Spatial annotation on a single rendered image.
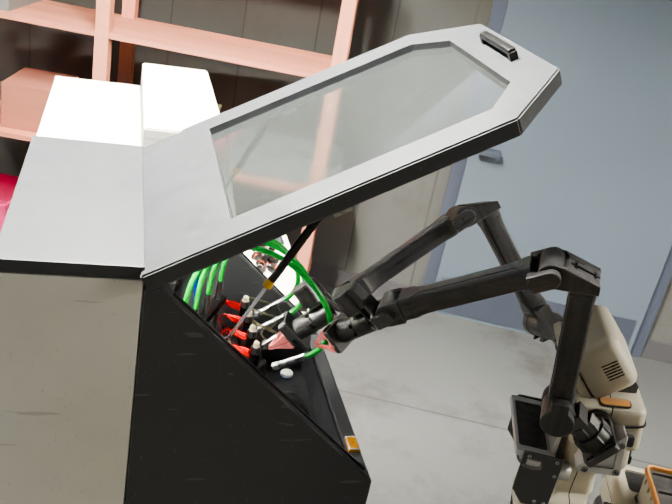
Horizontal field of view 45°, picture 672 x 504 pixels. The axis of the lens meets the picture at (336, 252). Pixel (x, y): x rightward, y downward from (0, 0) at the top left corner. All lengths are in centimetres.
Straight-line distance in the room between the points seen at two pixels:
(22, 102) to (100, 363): 270
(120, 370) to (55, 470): 29
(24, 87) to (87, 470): 268
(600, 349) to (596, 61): 263
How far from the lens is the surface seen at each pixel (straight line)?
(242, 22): 459
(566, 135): 455
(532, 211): 466
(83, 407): 182
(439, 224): 217
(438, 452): 381
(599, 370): 207
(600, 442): 200
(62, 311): 169
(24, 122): 434
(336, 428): 220
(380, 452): 371
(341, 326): 195
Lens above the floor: 226
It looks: 25 degrees down
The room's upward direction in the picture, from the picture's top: 11 degrees clockwise
